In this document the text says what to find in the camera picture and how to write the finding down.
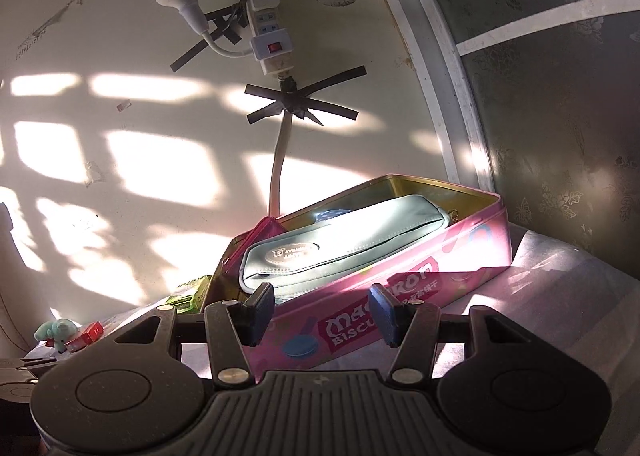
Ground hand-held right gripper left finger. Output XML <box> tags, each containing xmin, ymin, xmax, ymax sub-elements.
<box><xmin>112</xmin><ymin>281</ymin><xmax>277</xmax><ymax>385</ymax></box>

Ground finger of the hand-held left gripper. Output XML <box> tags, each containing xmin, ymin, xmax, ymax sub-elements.
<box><xmin>0</xmin><ymin>357</ymin><xmax>57</xmax><ymax>381</ymax></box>

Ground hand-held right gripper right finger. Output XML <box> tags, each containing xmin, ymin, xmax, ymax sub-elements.
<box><xmin>367</xmin><ymin>283</ymin><xmax>540</xmax><ymax>385</ymax></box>

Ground mint green pencil pouch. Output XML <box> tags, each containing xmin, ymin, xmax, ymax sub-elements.
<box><xmin>240</xmin><ymin>195</ymin><xmax>449</xmax><ymax>295</ymax></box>

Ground magenta zip pouch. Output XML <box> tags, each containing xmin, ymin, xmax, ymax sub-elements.
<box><xmin>227</xmin><ymin>216</ymin><xmax>282</xmax><ymax>265</ymax></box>

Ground pink tin box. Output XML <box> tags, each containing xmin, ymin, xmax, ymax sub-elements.
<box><xmin>202</xmin><ymin>175</ymin><xmax>512</xmax><ymax>385</ymax></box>

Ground teal plush toy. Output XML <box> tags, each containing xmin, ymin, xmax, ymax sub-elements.
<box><xmin>33</xmin><ymin>319</ymin><xmax>77</xmax><ymax>353</ymax></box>

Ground small red box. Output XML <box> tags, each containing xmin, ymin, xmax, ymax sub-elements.
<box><xmin>64</xmin><ymin>321</ymin><xmax>105</xmax><ymax>355</ymax></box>

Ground bright green toothpaste box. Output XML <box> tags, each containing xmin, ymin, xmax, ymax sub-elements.
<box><xmin>167</xmin><ymin>275</ymin><xmax>214</xmax><ymax>313</ymax></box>

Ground light checked cloth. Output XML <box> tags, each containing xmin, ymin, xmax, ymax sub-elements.
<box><xmin>20</xmin><ymin>226</ymin><xmax>640</xmax><ymax>456</ymax></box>

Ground black tape cross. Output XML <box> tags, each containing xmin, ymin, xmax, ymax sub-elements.
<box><xmin>169</xmin><ymin>0</ymin><xmax>287</xmax><ymax>74</ymax></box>
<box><xmin>244</xmin><ymin>65</ymin><xmax>368</xmax><ymax>127</ymax></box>

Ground white power strip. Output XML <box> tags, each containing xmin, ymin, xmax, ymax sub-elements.
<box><xmin>246</xmin><ymin>0</ymin><xmax>297</xmax><ymax>78</ymax></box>

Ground white power cable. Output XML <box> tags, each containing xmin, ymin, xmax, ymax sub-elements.
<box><xmin>268</xmin><ymin>75</ymin><xmax>297</xmax><ymax>217</ymax></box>

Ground clear wall hook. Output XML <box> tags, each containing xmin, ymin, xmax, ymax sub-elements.
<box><xmin>84</xmin><ymin>160</ymin><xmax>109</xmax><ymax>185</ymax></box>

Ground white window frame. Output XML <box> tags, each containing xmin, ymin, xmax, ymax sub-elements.
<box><xmin>356</xmin><ymin>0</ymin><xmax>640</xmax><ymax>193</ymax></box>

